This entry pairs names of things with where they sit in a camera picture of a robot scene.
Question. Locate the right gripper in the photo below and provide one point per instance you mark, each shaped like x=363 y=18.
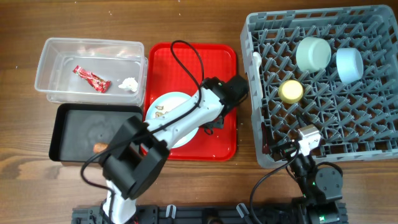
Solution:
x=285 y=149

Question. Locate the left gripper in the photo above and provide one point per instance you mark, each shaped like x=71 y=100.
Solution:
x=219 y=125

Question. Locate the yellow cup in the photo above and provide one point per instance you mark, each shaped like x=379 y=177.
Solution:
x=291 y=91

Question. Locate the light blue plate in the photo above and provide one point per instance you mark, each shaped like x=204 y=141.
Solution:
x=170 y=101

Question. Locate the white plastic spoon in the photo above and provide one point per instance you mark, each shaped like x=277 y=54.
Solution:
x=257 y=59

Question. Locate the green bowl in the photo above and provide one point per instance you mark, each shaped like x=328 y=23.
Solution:
x=313 y=54

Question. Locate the light blue bowl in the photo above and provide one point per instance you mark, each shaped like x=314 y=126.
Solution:
x=349 y=64

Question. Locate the white tissue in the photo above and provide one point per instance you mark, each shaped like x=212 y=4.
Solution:
x=129 y=84

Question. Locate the red snack wrapper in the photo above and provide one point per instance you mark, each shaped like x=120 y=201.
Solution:
x=96 y=82

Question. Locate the orange carrot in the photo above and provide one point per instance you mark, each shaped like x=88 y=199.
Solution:
x=99 y=147

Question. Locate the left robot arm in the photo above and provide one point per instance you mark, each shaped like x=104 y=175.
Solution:
x=138 y=151

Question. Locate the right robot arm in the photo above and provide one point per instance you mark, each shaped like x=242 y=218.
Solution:
x=320 y=183

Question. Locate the grey dishwasher rack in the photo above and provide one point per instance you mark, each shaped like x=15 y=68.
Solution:
x=357 y=121

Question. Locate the red serving tray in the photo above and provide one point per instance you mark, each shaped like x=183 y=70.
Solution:
x=166 y=75

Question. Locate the black tray bin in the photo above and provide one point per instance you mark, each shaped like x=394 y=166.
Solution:
x=78 y=127

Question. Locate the clear plastic bin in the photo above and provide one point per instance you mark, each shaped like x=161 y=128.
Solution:
x=113 y=60

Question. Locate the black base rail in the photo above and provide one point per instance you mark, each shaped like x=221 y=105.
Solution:
x=217 y=213

